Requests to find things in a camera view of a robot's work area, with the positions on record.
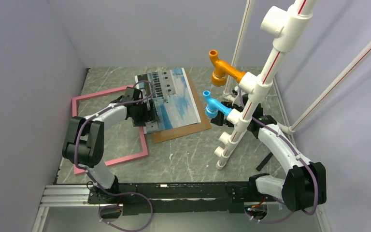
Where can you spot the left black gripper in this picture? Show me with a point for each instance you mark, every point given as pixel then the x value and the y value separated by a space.
pixel 149 115

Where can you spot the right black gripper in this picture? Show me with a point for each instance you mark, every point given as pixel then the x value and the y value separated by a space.
pixel 219 120

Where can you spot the building and sky photo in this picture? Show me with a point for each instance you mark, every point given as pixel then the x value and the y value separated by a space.
pixel 173 103

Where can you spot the pink picture frame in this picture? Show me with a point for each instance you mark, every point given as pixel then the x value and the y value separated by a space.
pixel 114 155

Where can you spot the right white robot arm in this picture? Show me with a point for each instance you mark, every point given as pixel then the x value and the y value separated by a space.
pixel 304 186

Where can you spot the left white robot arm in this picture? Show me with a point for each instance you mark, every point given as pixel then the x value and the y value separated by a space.
pixel 84 141

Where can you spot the white diagonal pipe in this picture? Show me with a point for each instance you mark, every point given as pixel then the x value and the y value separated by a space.
pixel 352 66

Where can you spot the black flat bar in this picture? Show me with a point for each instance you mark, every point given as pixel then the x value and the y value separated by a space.
pixel 264 162

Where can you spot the blue pipe fitting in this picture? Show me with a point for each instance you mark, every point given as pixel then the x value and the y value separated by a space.
pixel 214 106

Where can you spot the orange pipe fitting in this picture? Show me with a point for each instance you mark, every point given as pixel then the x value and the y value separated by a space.
pixel 222 70

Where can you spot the white pvc pipe stand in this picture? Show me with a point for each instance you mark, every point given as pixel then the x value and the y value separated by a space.
pixel 286 26

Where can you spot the brown frame backing board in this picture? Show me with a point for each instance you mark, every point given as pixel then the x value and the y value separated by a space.
pixel 165 135

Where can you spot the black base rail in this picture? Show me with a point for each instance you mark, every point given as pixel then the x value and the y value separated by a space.
pixel 187 197

